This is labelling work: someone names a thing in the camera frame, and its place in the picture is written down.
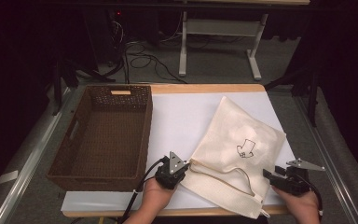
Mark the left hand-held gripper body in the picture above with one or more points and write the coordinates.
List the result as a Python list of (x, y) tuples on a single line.
[(167, 175)]

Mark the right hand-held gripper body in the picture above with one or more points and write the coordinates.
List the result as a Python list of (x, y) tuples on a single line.
[(293, 183)]

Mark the cream mesh laundry bag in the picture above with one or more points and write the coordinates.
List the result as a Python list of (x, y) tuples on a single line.
[(230, 130)]

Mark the person's right hand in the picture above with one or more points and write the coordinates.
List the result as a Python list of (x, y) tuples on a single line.
[(301, 205)]

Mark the person's left hand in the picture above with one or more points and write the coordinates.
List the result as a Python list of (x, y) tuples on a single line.
[(155, 197)]

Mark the brown wicker basket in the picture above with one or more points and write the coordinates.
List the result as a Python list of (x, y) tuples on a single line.
[(105, 140)]

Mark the black tripod stand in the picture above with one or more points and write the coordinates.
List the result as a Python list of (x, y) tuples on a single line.
[(65, 77), (307, 84)]

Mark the dark computer tower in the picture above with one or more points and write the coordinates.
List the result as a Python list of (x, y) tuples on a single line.
[(105, 34)]

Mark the white floor tape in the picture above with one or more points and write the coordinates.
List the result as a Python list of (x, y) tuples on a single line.
[(6, 177)]

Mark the metal floor rail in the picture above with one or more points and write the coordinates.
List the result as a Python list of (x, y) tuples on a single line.
[(28, 168), (329, 161)]

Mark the white metal desk frame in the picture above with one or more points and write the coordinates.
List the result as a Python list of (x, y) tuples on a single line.
[(220, 28)]

